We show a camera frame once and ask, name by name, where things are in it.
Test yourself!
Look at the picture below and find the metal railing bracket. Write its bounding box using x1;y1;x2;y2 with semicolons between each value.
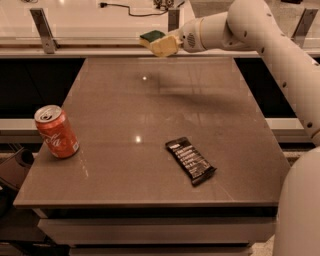
168;8;180;31
30;8;58;54
291;8;318;47

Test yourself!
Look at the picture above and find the black snack bar wrapper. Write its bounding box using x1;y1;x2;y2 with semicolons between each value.
165;137;216;186

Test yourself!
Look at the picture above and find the right metal railing bracket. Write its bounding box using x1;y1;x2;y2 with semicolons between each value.
291;8;318;47

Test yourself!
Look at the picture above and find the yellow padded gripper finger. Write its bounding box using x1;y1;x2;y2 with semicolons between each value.
150;35;182;57

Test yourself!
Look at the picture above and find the green and yellow sponge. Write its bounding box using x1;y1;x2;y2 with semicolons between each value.
139;30;165;48

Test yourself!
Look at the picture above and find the grey table drawer front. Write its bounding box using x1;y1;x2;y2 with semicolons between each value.
38;217;275;246

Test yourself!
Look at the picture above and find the dark chair at left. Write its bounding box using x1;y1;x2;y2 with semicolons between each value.
0;148;34;216

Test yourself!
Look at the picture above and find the red soda can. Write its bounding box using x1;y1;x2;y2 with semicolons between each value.
34;105;79;159

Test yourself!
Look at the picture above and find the black power cable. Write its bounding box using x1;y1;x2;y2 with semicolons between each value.
98;2;169;18

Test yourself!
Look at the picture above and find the middle metal railing bracket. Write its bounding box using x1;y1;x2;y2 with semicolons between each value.
168;8;180;31

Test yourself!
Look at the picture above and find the left metal railing bracket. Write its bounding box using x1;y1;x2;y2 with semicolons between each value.
30;8;58;54

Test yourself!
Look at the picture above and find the device on back counter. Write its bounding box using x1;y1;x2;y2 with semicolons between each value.
153;0;185;10

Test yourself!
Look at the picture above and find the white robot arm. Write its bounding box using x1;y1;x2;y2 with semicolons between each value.
149;0;320;256

